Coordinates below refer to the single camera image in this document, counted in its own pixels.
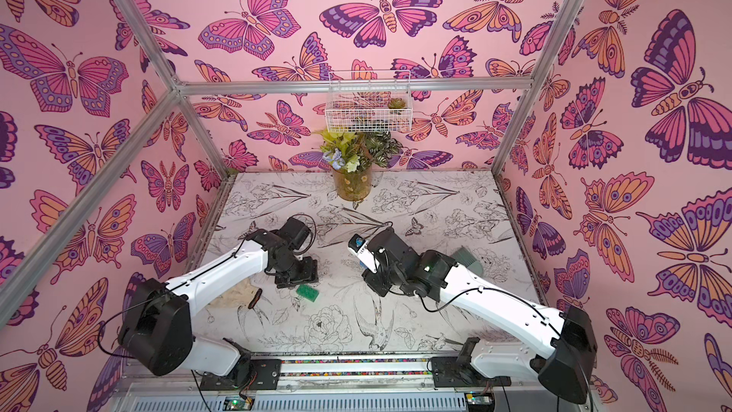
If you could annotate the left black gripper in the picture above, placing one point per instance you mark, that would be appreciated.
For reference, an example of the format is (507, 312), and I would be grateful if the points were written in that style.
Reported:
(311, 274)

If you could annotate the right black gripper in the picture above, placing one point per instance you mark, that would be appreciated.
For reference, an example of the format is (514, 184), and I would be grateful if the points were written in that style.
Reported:
(380, 278)

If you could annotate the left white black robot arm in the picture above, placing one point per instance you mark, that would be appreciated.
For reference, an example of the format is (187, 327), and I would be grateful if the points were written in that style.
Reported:
(157, 328)

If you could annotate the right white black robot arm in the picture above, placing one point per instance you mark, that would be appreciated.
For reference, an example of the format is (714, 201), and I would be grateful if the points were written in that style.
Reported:
(559, 347)

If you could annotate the green lego brick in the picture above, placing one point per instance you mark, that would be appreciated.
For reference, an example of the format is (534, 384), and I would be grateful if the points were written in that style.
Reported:
(307, 292)

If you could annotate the glass vase with plants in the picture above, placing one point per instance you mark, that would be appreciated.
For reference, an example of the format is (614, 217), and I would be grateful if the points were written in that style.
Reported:
(351, 157)

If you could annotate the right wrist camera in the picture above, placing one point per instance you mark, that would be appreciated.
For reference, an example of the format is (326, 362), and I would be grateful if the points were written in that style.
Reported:
(358, 246)

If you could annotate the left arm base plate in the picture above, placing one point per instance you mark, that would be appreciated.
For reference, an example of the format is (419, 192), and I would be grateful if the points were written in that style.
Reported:
(252, 375)

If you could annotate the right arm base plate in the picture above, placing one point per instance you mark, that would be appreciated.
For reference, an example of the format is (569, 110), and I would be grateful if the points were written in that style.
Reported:
(452, 372)

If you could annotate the aluminium mounting rail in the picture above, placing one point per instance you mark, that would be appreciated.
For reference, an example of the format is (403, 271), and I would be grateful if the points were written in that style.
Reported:
(368, 383)

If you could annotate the white wire basket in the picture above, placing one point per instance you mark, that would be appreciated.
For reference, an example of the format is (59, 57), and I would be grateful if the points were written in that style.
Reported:
(369, 101)

